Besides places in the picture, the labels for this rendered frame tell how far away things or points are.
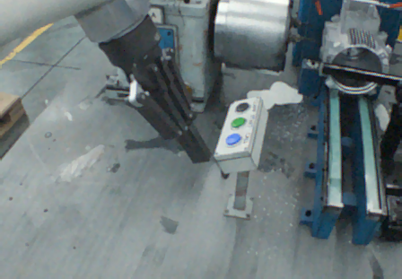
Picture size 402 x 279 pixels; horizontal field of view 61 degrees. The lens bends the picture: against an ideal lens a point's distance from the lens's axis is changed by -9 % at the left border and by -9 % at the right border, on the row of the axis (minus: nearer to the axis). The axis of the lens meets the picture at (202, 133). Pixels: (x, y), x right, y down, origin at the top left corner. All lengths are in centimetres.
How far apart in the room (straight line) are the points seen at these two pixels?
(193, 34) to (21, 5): 84
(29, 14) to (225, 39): 84
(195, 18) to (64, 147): 53
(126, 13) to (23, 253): 67
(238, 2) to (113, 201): 63
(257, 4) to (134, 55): 64
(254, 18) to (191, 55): 21
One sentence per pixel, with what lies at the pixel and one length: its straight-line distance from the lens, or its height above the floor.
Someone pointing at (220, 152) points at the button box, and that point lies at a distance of 70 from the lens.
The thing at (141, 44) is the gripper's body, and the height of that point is 133.
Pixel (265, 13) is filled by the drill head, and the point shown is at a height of 114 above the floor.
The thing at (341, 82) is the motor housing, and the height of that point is 95.
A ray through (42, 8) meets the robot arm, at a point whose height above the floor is 147.
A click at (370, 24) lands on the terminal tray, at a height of 113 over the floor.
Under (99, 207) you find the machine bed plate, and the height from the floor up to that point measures 80.
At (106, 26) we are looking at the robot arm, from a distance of 45.
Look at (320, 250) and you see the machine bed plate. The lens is 91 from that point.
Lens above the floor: 155
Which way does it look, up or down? 42 degrees down
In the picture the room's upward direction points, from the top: straight up
